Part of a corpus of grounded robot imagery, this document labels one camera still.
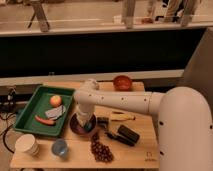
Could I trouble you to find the blue cup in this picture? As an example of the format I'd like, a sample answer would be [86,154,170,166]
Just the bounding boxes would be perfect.
[51,139,68,158]

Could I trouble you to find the white paper cup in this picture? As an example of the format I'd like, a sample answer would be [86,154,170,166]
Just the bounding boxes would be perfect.
[15,134,39,155]

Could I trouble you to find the black cables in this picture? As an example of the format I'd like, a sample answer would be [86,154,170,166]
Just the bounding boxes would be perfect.
[0,87,21,154]

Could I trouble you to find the grey cloth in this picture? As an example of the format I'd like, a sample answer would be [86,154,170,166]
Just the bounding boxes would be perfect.
[45,105,66,120]

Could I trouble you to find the yellow banana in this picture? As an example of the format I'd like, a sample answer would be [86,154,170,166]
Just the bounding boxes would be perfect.
[110,112,136,121]

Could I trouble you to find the red sausage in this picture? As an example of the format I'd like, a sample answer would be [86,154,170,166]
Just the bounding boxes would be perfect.
[35,115,55,126]

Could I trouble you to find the black handled tool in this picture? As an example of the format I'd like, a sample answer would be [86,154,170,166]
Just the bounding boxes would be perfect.
[105,132,134,146]

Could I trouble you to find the orange bowl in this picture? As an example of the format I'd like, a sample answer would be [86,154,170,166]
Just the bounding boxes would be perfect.
[113,75,132,91]

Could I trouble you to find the green plastic tray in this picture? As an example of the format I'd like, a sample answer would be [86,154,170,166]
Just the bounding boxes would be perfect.
[14,86,74,137]

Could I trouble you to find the orange apple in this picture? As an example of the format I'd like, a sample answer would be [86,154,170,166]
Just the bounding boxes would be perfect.
[49,95,62,107]

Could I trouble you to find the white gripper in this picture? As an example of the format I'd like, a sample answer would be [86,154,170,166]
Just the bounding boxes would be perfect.
[76,104,94,127]

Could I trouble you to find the purple bowl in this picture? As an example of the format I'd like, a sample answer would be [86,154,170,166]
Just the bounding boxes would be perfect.
[69,114,96,137]

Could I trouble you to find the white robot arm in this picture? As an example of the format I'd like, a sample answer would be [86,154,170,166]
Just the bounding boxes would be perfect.
[74,79,213,171]

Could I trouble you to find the black rectangular block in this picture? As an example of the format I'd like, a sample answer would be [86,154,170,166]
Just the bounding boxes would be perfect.
[118,125,140,143]

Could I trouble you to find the bunch of dark grapes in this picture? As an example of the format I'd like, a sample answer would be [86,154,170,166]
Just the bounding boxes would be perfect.
[90,133,114,163]

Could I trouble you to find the blue sponge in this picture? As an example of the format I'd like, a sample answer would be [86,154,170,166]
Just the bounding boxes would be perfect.
[84,122,92,132]

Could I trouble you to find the small black box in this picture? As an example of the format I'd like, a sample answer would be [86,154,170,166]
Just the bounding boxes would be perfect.
[97,117,109,128]

